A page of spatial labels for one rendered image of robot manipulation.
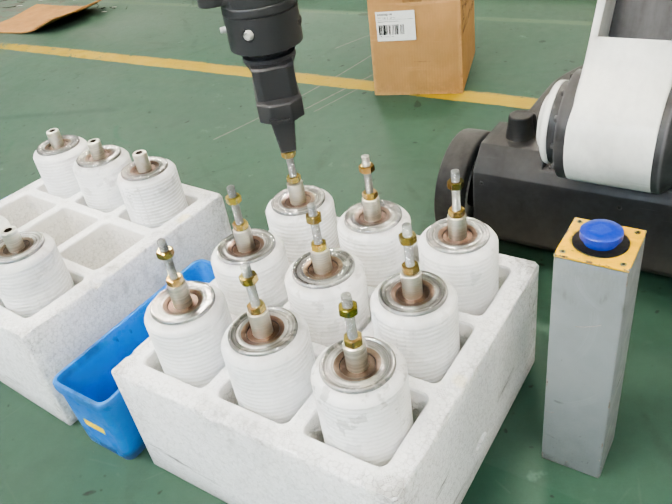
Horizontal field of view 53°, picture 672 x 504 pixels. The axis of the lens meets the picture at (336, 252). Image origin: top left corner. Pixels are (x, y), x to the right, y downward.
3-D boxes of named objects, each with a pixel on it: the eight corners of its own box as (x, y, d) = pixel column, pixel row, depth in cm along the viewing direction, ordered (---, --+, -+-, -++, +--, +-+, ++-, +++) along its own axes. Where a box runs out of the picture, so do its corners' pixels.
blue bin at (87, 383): (215, 312, 115) (198, 256, 108) (265, 330, 110) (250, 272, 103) (79, 439, 96) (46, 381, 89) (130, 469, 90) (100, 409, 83)
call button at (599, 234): (585, 231, 68) (586, 214, 67) (626, 239, 66) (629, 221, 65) (573, 252, 65) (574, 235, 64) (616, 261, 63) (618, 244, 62)
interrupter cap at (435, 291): (462, 291, 73) (462, 286, 72) (416, 328, 69) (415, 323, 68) (410, 266, 77) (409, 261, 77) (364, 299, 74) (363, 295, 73)
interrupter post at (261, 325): (266, 343, 70) (260, 320, 68) (248, 338, 71) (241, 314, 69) (278, 329, 72) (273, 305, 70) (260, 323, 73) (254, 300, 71)
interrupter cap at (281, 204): (334, 205, 91) (334, 200, 90) (284, 224, 89) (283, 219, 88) (312, 183, 97) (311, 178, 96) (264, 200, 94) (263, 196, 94)
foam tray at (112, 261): (111, 229, 143) (81, 154, 133) (245, 277, 122) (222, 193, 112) (-60, 343, 119) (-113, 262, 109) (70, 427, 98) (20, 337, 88)
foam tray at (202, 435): (312, 294, 116) (294, 206, 105) (535, 361, 96) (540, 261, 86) (153, 464, 90) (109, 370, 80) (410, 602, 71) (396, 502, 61)
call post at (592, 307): (558, 417, 88) (574, 218, 70) (614, 436, 84) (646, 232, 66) (540, 457, 83) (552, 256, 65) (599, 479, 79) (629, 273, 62)
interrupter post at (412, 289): (428, 294, 73) (426, 270, 71) (414, 305, 72) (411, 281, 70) (412, 286, 74) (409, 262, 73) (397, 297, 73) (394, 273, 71)
